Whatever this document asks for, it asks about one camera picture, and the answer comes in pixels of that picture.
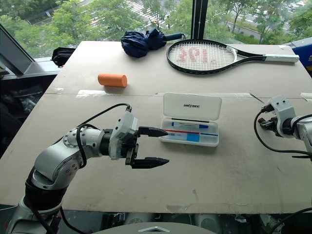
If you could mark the folded navy blue umbrella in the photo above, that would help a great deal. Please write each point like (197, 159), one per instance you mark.
(139, 42)

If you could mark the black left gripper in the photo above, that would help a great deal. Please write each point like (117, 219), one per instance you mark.
(132, 149)

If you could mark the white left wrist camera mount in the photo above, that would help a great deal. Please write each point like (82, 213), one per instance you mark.
(124, 126)

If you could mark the blue box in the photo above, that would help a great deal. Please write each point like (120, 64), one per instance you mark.
(303, 54)

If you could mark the blue capped white marker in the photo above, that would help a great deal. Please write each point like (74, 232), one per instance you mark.
(187, 125)

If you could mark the clear tape strip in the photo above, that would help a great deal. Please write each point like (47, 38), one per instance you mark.
(90, 93)
(306, 95)

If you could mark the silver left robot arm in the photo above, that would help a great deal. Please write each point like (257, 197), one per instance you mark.
(56, 161)

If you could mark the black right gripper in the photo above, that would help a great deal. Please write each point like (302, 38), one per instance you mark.
(273, 125)

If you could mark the dark slanted window frame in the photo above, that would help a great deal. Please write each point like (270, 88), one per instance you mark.
(17, 51)

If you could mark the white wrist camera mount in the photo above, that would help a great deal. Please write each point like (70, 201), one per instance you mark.
(284, 114)
(124, 126)

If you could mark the white plastic pencil case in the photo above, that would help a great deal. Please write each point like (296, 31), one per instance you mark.
(192, 107)

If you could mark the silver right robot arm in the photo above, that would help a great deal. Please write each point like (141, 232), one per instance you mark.
(303, 131)

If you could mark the red white marker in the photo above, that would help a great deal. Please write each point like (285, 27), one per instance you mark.
(179, 135)

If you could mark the black white tennis racket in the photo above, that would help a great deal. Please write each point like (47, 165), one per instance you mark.
(231, 50)

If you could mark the dark window frame post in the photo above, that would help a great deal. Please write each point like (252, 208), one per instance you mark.
(198, 19)

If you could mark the black folded bag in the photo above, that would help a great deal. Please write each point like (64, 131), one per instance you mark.
(62, 56)

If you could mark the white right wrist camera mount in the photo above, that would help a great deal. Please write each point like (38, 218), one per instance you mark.
(284, 114)

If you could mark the orange foam cylinder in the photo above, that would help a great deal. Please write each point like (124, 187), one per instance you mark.
(112, 80)

